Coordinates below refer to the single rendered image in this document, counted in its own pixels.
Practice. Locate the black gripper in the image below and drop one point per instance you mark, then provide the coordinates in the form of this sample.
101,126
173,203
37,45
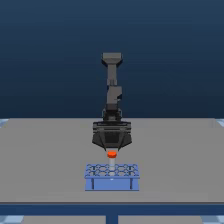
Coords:
112,127

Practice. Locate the dark six-joint robot arm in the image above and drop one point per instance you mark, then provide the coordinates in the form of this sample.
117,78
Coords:
112,83

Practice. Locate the blue tube rack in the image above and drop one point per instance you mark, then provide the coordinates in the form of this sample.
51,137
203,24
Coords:
112,176

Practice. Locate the orange-capped centrifuge tube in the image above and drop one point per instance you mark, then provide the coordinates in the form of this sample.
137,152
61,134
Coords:
112,159

